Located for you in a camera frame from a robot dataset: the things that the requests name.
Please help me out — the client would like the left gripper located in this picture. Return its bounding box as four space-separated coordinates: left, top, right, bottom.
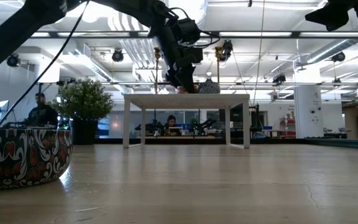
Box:
153 21 204 94

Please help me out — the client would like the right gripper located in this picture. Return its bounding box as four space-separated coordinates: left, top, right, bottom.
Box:
305 0 358 32

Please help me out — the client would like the blue white patterned tin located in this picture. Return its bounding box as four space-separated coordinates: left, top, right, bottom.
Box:
197 79 221 95

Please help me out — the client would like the gold candlestick holder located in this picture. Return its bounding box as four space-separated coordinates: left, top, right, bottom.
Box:
214 45 224 83

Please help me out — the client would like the red black patterned tin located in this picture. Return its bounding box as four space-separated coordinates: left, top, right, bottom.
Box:
0 128 74 191

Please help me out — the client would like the white perforated metal shelf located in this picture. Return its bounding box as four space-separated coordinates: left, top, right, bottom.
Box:
122 93 250 149

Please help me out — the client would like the black ceiling spotlight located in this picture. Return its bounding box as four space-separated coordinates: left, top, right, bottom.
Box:
272 73 287 85
6 53 22 68
221 39 234 62
332 51 347 63
111 49 125 63

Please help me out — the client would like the person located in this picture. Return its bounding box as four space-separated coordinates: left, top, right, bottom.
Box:
25 92 59 127
164 114 183 136

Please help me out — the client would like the white round column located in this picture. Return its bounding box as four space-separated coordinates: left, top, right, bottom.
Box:
293 67 324 139

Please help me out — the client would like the green potted plant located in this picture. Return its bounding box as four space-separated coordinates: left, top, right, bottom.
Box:
46 77 115 146

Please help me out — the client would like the red storage shelf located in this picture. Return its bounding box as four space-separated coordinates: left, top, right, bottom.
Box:
279 117 296 138

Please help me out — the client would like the computer monitor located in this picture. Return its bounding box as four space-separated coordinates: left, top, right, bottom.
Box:
0 100 10 123

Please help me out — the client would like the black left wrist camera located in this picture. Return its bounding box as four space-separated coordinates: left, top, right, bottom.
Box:
172 17 204 46

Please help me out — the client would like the overhead frame bar with lights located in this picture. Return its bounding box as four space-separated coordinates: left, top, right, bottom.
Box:
0 30 358 39

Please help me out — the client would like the black horizontal frame bar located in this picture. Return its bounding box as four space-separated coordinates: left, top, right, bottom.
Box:
34 81 358 87

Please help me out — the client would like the black table edge rail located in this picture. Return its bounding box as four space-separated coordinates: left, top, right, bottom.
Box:
94 138 358 151

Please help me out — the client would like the black hanging cable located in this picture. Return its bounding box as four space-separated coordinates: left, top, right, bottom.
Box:
0 0 90 129

